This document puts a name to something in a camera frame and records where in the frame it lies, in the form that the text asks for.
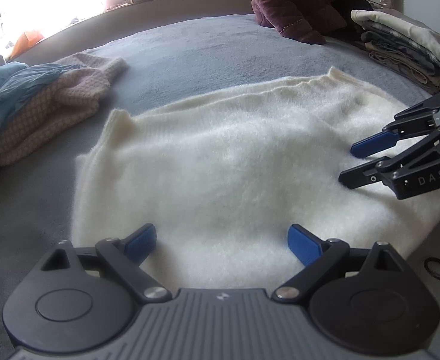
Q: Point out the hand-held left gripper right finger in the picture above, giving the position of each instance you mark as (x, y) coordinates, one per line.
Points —
(301, 244)

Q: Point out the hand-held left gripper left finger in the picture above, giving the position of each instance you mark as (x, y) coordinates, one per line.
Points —
(142, 240)

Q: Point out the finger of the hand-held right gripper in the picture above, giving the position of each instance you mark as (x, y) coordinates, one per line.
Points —
(358, 175)
(371, 144)

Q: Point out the cream fluffy sweater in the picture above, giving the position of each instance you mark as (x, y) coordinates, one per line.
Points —
(223, 157)

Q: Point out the stack of folded clothes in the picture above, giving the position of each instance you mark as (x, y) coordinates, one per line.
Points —
(403, 45)

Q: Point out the pink knit sweater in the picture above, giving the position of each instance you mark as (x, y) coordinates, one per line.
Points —
(55, 116)

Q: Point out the blue fringed scarf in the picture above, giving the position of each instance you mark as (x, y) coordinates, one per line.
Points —
(14, 90)

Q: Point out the orange bag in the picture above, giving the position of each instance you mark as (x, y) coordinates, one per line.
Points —
(25, 43)

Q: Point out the red round object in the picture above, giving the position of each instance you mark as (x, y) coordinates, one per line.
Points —
(116, 0)

